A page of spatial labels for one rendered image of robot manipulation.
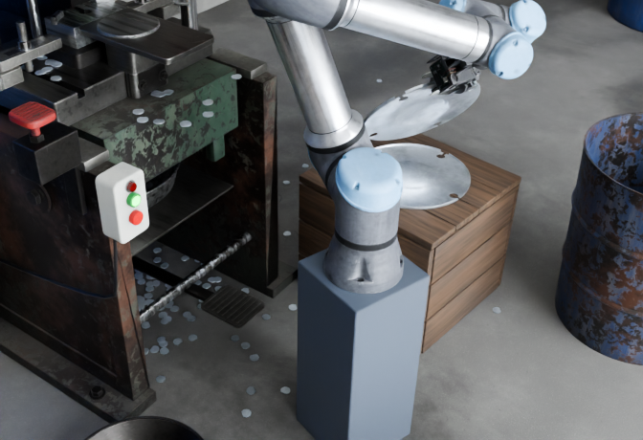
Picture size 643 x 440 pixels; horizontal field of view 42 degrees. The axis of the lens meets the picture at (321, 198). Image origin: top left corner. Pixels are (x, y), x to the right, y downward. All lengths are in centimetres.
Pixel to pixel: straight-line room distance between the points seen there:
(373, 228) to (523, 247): 106
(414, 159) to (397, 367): 63
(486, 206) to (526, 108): 125
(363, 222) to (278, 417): 62
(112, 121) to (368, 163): 53
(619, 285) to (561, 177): 84
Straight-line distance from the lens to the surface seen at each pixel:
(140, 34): 170
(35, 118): 148
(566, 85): 342
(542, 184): 275
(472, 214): 194
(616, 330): 212
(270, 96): 189
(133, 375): 189
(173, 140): 177
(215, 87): 182
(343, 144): 151
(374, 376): 165
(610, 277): 203
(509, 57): 140
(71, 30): 177
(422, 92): 183
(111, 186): 152
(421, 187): 200
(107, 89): 172
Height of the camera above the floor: 144
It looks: 34 degrees down
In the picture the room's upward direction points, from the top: 2 degrees clockwise
